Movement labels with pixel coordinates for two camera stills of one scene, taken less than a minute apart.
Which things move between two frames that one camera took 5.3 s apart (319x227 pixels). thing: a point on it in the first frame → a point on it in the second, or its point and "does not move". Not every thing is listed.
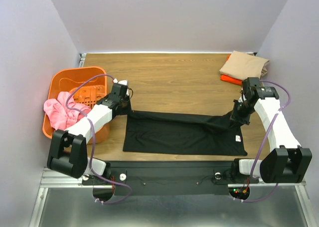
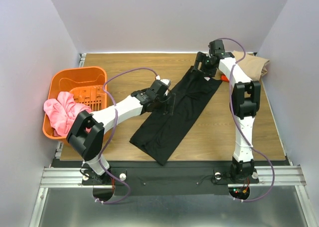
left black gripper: (128, 110) → (167, 109)
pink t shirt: (61, 117) does not move
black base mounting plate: (146, 178) does not move
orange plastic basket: (89, 84) does not move
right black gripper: (239, 115) → (198, 62)
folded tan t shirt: (242, 65) does not move
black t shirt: (156, 132) → (163, 128)
